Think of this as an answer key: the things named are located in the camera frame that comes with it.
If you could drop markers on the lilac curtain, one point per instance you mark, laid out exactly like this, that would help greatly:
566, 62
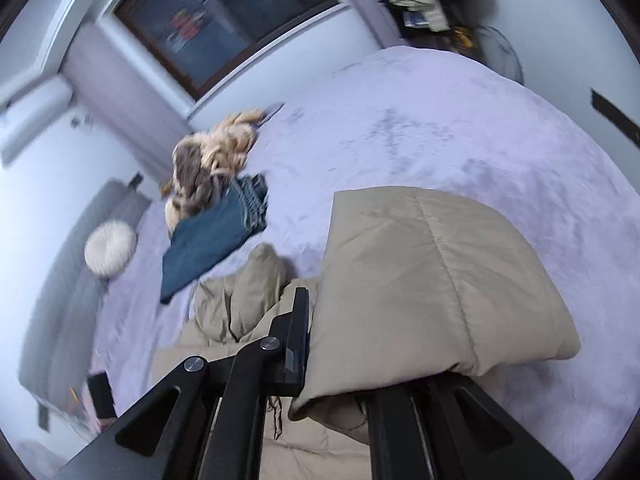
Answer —
115, 95

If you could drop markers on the grey quilted headboard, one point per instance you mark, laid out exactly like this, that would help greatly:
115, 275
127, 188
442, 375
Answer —
55, 310

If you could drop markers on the dark flat tablet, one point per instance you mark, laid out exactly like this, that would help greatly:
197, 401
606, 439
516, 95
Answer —
272, 111

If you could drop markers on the tan striped fuzzy garment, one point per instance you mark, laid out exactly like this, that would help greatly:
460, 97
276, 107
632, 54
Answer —
200, 170

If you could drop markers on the round white cushion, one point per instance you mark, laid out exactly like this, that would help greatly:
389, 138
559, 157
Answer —
110, 248

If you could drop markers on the black phone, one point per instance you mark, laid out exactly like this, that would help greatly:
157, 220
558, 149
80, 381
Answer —
101, 395

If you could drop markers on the black wall strip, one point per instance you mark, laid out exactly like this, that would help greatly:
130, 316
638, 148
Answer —
615, 112

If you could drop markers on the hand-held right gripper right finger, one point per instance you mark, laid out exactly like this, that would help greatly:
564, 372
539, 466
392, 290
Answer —
400, 435

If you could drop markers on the grey standing fan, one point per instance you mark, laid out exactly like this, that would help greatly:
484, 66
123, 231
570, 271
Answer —
500, 55

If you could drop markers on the dark framed window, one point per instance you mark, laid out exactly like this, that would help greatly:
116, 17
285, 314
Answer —
240, 15

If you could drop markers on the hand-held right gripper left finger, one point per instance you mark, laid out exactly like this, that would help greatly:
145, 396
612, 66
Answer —
297, 345

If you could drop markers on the beige puffer jacket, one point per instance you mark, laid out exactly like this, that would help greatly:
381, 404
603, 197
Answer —
425, 285

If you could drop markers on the lilac plush blanket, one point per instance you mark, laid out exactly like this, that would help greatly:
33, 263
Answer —
425, 125

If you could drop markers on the blue jeans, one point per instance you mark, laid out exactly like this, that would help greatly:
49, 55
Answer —
210, 245

